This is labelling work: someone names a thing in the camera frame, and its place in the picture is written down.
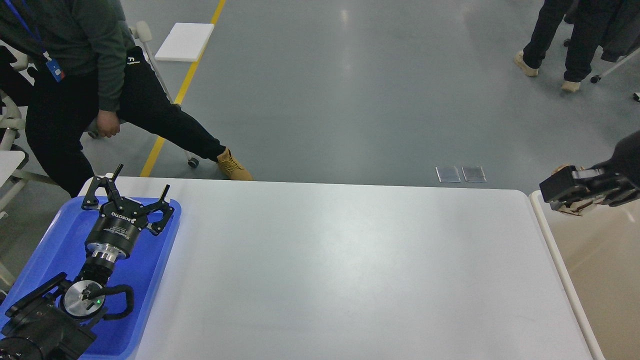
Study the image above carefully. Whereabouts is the seated person's hand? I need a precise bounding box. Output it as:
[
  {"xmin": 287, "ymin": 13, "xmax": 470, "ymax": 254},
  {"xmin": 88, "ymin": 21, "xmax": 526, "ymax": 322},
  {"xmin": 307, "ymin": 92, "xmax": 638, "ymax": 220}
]
[{"xmin": 96, "ymin": 109, "xmax": 121, "ymax": 138}]

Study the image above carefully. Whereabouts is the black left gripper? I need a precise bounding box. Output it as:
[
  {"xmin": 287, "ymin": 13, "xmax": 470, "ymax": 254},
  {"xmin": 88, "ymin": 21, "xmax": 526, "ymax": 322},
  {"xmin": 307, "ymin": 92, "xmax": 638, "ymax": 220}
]
[{"xmin": 81, "ymin": 164, "xmax": 175, "ymax": 260}]

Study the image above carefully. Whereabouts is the beige plastic bin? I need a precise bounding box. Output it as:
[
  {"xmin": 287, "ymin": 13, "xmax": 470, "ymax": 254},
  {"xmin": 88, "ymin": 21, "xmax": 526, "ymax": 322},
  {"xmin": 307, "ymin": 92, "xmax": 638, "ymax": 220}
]
[{"xmin": 529, "ymin": 191, "xmax": 640, "ymax": 360}]

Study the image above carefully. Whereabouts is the metal floor plate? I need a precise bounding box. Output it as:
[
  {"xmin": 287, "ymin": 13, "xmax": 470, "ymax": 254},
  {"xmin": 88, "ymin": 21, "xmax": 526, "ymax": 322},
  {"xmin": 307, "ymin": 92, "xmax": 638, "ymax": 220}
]
[
  {"xmin": 435, "ymin": 166, "xmax": 461, "ymax": 183},
  {"xmin": 461, "ymin": 165, "xmax": 487, "ymax": 183}
]

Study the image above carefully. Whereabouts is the person in green sweater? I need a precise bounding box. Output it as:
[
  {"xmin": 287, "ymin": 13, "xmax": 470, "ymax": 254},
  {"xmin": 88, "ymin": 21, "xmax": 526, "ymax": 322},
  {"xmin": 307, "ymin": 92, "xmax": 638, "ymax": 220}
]
[{"xmin": 0, "ymin": 0, "xmax": 253, "ymax": 198}]

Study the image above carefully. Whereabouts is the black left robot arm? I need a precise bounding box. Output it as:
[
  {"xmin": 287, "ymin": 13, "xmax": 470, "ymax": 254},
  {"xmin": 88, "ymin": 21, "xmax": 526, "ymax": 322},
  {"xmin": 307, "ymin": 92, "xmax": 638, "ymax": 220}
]
[{"xmin": 1, "ymin": 164, "xmax": 175, "ymax": 360}]

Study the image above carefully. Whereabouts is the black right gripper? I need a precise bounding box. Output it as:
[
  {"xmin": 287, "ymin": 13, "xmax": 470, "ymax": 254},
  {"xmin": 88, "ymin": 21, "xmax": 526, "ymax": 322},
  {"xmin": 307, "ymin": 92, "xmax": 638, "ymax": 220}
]
[{"xmin": 539, "ymin": 131, "xmax": 640, "ymax": 211}]

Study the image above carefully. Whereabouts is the dark coat on rack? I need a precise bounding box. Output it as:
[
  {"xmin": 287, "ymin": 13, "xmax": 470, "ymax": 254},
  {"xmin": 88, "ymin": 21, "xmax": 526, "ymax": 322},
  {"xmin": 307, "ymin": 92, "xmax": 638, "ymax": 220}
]
[{"xmin": 599, "ymin": 0, "xmax": 640, "ymax": 63}]

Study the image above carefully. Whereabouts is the blue plastic tray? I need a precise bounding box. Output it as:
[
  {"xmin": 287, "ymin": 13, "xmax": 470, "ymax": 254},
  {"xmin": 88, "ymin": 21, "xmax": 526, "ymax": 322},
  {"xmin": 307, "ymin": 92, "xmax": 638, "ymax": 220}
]
[{"xmin": 1, "ymin": 197, "xmax": 182, "ymax": 360}]

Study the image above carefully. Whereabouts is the white office chair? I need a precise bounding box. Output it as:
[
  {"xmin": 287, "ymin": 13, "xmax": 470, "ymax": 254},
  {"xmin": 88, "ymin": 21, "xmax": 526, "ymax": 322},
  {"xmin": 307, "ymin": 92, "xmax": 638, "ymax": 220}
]
[{"xmin": 0, "ymin": 40, "xmax": 56, "ymax": 221}]

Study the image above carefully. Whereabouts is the blue id badge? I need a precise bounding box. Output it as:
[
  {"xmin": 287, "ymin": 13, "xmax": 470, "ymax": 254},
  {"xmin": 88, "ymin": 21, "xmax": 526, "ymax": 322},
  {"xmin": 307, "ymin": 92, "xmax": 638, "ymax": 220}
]
[{"xmin": 45, "ymin": 58, "xmax": 66, "ymax": 83}]

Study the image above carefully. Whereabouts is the right metal floor plate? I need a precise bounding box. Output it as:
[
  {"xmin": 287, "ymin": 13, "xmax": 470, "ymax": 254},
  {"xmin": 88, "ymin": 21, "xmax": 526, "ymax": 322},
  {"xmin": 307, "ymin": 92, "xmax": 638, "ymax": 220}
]
[{"xmin": 461, "ymin": 165, "xmax": 487, "ymax": 183}]

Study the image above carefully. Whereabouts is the white foam board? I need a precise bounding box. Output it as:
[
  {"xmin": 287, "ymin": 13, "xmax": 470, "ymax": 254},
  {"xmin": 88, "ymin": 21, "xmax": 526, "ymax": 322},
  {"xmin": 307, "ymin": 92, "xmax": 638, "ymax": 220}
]
[{"xmin": 154, "ymin": 22, "xmax": 215, "ymax": 62}]

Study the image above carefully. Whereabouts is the left metal floor plate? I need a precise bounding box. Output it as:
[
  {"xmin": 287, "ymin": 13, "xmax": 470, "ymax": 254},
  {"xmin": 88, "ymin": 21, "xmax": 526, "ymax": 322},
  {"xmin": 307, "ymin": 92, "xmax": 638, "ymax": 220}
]
[{"xmin": 435, "ymin": 166, "xmax": 461, "ymax": 183}]

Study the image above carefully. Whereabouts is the person in black trousers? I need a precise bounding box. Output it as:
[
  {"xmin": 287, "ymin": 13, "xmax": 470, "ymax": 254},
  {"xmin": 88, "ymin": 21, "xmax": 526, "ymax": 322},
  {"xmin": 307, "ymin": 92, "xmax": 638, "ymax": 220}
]
[{"xmin": 514, "ymin": 0, "xmax": 613, "ymax": 93}]

